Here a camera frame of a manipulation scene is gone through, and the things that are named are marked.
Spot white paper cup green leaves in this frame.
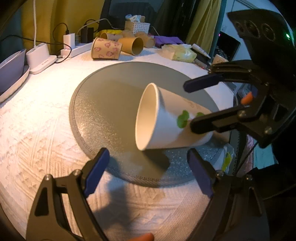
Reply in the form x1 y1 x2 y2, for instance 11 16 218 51
135 83 213 151

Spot cartoon printed paper cup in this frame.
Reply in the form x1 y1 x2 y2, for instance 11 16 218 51
211 54 228 65

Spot brown cup beside basket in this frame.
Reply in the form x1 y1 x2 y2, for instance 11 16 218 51
135 32 155 48

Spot plain brown paper cup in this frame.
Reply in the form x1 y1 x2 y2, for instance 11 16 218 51
118 37 144 56

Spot patterned cup near basket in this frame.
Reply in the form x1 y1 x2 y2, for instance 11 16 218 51
121 30 135 38

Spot patterned cup at back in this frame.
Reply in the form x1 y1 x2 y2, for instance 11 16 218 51
99 33 123 42

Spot pink patterned paper cup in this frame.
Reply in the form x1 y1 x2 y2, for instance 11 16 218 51
91 37 122 60

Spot black laptop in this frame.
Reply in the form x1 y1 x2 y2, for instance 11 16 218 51
217 31 241 61

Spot yellow curtain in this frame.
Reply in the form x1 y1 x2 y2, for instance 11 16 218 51
186 0 222 53

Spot yellow tissue pack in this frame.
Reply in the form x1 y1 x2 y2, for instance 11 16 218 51
159 45 197 63

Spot white textured tablecloth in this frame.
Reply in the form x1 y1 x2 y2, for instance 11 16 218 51
0 47 236 239

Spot purple folded cloth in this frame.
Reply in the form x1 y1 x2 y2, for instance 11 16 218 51
154 36 184 48

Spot round grey placemat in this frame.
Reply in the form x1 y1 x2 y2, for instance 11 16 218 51
69 62 218 187

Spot white plastic basket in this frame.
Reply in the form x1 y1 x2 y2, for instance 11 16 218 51
125 21 151 34

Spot white power strip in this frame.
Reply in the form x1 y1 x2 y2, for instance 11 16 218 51
60 42 92 58

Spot black power adapter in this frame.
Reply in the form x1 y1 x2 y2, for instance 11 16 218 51
80 27 94 44

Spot grey purple bowl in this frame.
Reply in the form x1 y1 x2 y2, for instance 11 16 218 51
0 49 26 94

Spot white usb charger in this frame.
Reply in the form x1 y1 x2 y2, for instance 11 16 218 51
63 33 75 50

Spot white desk lamp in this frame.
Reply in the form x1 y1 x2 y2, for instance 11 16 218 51
26 0 57 75

